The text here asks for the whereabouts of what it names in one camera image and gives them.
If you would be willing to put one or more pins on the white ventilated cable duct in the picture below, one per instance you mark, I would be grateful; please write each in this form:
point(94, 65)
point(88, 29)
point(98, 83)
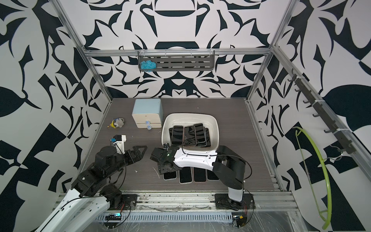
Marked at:
point(223, 217)

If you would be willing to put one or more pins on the white plastic storage tub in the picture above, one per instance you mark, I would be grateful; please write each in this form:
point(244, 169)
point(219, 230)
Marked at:
point(188, 119)

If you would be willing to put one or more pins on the light blue drawer box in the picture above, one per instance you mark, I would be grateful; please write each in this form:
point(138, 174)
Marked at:
point(148, 113)

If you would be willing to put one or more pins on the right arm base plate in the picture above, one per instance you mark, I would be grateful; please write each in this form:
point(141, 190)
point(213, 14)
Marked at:
point(222, 201)

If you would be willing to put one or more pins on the small plush toy keychain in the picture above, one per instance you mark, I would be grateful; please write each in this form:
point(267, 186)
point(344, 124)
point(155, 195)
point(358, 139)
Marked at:
point(117, 123)

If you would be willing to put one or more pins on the black phone pink case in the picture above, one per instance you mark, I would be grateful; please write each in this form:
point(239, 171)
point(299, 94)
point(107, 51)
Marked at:
point(170, 175)

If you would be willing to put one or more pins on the dark hook rail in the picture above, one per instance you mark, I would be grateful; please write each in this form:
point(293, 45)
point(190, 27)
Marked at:
point(323, 111)

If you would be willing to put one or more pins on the left controller board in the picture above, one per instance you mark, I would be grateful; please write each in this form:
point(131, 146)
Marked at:
point(113, 217)

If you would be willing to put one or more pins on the teal crumpled cloth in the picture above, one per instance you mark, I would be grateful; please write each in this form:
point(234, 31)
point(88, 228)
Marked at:
point(148, 66)

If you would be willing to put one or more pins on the grey slotted wall shelf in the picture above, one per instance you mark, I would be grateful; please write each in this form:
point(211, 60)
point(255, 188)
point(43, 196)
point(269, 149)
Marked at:
point(179, 59)

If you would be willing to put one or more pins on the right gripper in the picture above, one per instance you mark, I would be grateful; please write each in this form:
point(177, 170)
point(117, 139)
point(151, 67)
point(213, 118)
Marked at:
point(160, 170)

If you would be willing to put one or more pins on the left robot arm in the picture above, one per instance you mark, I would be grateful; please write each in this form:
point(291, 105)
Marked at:
point(91, 194)

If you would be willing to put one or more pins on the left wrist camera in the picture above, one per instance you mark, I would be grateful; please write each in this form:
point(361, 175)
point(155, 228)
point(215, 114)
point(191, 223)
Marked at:
point(118, 141)

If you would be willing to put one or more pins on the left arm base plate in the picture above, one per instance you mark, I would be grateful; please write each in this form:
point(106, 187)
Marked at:
point(127, 201)

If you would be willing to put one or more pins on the right controller board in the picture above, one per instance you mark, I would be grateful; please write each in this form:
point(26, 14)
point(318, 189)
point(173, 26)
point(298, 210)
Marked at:
point(239, 221)

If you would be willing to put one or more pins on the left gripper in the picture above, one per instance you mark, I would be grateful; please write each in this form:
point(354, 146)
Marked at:
point(138, 156)

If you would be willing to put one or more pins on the controller board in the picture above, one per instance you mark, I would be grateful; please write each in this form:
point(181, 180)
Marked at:
point(113, 217)
point(239, 221)

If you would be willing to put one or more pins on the black phone white case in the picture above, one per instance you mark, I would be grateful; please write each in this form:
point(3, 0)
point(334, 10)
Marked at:
point(199, 175)

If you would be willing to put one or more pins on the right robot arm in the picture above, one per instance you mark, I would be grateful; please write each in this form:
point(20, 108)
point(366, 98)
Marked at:
point(228, 166)

